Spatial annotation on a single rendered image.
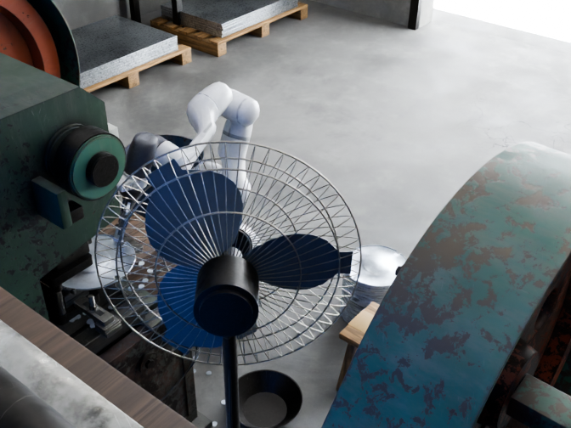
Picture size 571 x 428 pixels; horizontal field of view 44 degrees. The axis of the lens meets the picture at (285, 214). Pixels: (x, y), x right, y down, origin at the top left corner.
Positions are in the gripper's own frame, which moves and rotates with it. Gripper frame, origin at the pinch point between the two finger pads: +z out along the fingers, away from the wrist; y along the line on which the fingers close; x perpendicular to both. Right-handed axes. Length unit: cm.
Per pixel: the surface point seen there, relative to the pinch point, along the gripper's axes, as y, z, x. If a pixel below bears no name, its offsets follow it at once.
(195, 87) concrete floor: 287, 65, -58
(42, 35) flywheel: 27, -52, 37
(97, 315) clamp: -33.6, 8.4, 3.8
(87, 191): -45, -43, 16
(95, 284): -21.7, 6.0, 5.5
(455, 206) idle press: -124, -105, -30
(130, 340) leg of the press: -31.9, 18.4, -8.7
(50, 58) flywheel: 28, -45, 33
